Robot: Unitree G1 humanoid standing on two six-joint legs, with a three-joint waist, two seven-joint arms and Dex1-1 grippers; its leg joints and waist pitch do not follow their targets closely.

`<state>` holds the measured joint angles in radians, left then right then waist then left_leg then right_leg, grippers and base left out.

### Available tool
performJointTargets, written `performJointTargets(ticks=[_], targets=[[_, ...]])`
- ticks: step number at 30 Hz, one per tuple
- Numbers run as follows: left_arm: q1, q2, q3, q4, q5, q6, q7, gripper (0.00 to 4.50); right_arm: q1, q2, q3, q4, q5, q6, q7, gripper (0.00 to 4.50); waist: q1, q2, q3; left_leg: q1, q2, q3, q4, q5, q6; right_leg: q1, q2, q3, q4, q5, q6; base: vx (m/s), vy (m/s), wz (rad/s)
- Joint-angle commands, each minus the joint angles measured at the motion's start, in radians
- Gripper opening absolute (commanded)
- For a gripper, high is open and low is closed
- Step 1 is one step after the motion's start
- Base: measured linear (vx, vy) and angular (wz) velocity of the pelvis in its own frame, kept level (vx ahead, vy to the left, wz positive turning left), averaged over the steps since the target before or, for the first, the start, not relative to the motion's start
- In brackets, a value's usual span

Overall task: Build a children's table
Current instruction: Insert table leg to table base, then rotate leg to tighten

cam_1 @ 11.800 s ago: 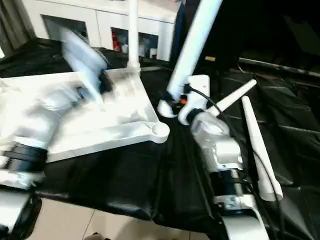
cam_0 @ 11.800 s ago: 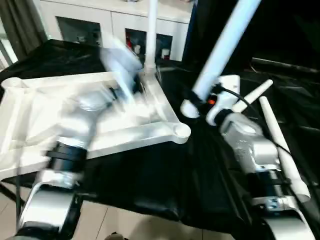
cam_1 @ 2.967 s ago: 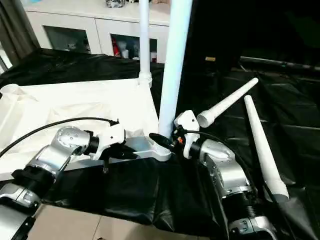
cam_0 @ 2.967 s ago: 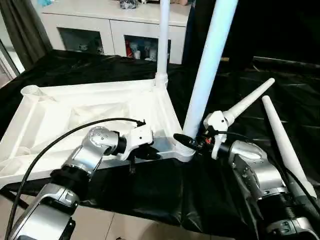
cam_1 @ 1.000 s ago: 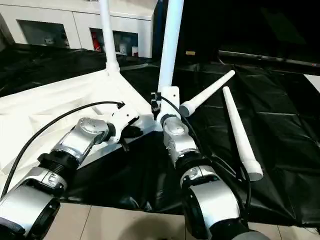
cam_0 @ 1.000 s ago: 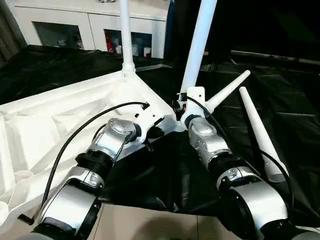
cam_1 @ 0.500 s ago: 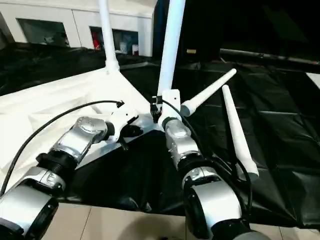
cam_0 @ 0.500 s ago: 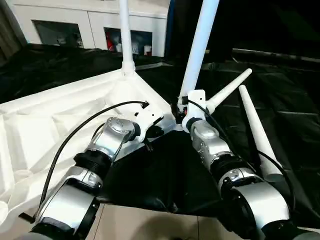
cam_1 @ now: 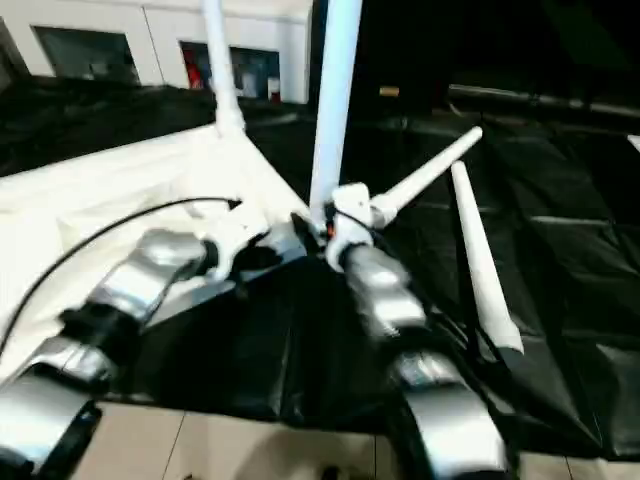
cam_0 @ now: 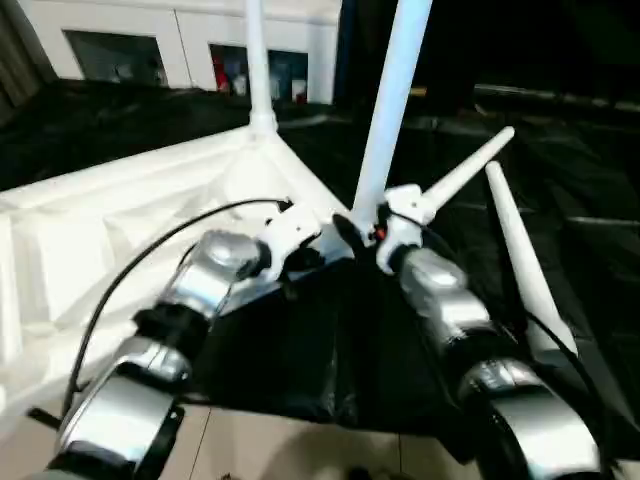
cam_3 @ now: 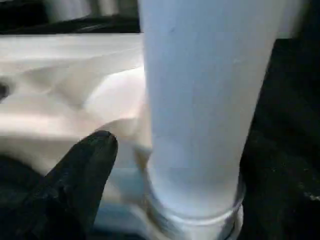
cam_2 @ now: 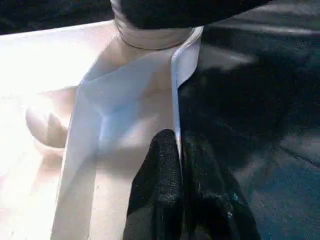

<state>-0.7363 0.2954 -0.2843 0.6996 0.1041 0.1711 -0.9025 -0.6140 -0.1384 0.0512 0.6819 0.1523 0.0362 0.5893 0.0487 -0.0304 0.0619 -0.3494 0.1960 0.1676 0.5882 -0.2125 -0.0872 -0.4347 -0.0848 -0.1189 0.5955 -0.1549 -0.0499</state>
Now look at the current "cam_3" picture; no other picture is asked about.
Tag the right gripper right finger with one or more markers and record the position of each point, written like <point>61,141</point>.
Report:
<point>290,200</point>

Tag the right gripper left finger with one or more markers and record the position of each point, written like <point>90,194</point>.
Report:
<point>70,190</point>

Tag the white plastic table top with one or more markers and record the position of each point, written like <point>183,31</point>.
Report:
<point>60,90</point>

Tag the black work mat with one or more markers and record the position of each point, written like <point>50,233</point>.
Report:
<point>295,90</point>

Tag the white plastic table leg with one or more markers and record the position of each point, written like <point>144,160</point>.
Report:
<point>205,100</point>

